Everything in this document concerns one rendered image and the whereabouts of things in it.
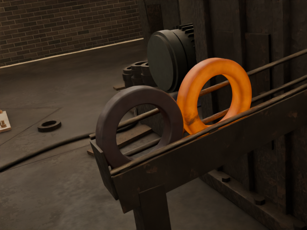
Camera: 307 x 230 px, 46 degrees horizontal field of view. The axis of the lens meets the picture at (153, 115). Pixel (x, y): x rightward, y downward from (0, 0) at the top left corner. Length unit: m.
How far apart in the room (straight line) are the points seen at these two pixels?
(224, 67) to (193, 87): 0.09
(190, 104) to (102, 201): 1.12
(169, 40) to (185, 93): 1.35
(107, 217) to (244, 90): 1.02
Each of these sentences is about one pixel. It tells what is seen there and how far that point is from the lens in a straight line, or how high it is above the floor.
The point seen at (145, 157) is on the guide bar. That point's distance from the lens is 0.71.
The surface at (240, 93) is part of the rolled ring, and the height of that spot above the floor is 0.68.
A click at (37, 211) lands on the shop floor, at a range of 1.86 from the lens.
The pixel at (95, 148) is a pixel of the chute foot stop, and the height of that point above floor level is 0.65.
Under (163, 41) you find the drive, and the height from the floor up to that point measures 0.63.
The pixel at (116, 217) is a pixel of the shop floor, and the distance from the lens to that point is 1.65.
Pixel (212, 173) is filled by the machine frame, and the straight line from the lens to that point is 1.73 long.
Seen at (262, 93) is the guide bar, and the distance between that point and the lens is 0.94.
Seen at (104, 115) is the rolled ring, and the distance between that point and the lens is 0.67.
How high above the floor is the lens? 0.92
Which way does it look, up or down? 19 degrees down
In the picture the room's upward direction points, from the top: 8 degrees counter-clockwise
